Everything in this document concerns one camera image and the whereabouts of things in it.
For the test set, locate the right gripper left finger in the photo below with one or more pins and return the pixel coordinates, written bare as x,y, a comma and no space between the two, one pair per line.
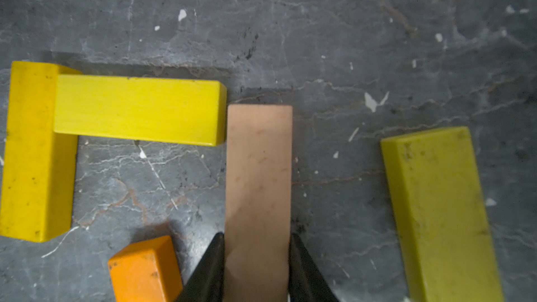
207,281

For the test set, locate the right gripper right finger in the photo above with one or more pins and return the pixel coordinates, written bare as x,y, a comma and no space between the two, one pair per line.
306,282

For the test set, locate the tan block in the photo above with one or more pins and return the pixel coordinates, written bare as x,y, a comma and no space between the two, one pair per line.
258,202

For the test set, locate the yellow block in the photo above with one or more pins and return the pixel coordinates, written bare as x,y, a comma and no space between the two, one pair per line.
166,110
39,164

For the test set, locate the orange block lower centre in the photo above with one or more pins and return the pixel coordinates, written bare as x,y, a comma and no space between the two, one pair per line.
146,271

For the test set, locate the yellow-green block centre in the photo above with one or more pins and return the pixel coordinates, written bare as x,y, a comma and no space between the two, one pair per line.
440,215

